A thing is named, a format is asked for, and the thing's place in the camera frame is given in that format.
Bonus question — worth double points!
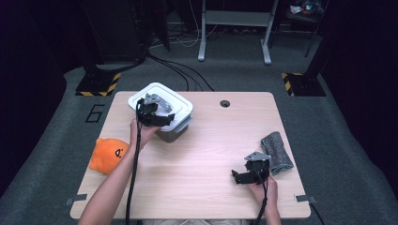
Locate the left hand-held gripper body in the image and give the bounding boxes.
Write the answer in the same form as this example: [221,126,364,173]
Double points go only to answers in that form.
[136,93,164,128]

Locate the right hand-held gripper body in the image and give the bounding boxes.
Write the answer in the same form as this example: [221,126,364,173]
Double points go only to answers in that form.
[243,151,272,186]

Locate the grey storage box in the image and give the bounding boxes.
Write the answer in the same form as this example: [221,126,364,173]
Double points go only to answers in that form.
[154,116,193,144]

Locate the grey fluffy cloth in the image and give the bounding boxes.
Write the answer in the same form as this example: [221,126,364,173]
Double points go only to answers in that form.
[260,130,295,176]

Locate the orange plush toy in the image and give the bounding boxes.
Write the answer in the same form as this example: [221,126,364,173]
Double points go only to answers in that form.
[88,137,130,175]

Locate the person's left hand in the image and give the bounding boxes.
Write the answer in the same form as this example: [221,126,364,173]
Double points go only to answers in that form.
[129,118,161,151]

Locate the person's right hand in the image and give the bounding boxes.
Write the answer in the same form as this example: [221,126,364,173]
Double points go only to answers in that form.
[247,176,279,210]

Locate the grey tape tab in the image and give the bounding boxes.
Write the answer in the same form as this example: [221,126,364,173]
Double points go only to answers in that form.
[294,194,317,204]
[64,193,88,206]

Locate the black yellow striped stand base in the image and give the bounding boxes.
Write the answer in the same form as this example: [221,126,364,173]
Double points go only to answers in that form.
[75,72,122,98]
[281,72,327,98]

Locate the black equipment cabinet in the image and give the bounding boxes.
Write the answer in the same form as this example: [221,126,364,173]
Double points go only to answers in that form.
[79,0,149,64]

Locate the dark curtain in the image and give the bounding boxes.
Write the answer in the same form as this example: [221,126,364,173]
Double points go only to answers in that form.
[0,0,69,195]
[318,0,398,204]

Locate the pile of colourful packets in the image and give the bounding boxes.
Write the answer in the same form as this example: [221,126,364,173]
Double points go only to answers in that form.
[289,0,325,15]

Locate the right hand-held gripper cable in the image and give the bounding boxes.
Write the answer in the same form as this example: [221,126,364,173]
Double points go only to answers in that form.
[252,168,270,225]

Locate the hand-held gripper cable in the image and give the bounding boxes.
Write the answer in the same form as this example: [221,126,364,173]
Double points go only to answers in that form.
[252,168,270,225]
[125,98,145,225]

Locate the bundle of black floor cables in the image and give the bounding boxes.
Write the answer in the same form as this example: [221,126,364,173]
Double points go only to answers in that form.
[146,52,215,93]

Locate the thin black table cable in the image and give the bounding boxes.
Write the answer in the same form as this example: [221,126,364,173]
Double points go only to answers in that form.
[309,202,327,225]

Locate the left hand-held gripper cable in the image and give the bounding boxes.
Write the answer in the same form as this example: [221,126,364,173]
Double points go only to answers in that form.
[125,98,145,225]

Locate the thin white cable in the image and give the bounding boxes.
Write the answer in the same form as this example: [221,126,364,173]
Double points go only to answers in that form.
[175,0,219,49]

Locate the white metal desk frame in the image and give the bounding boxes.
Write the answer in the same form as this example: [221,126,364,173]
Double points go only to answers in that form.
[197,0,280,66]

